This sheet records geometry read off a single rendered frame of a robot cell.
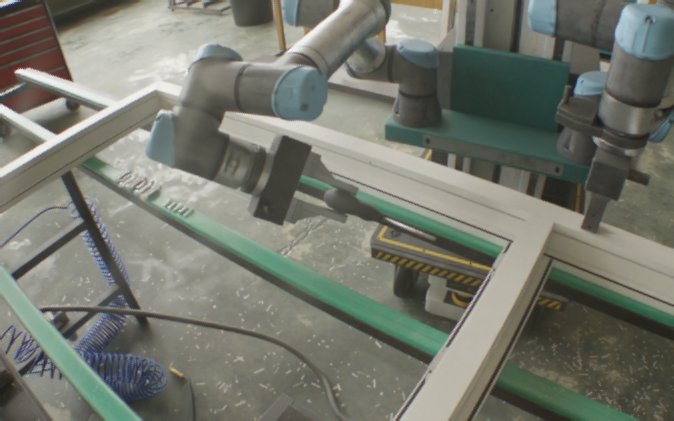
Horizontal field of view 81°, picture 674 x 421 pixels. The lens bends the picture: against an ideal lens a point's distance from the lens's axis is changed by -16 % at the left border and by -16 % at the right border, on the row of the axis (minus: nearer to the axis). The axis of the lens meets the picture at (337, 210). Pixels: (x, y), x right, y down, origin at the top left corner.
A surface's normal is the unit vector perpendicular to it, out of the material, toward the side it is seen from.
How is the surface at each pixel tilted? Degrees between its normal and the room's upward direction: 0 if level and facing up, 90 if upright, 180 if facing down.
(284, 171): 66
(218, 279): 0
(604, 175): 90
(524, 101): 90
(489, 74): 90
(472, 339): 0
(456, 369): 0
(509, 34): 90
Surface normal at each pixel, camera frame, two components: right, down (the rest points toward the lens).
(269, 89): -0.38, 0.15
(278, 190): 0.36, 0.19
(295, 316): -0.07, -0.77
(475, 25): -0.44, 0.59
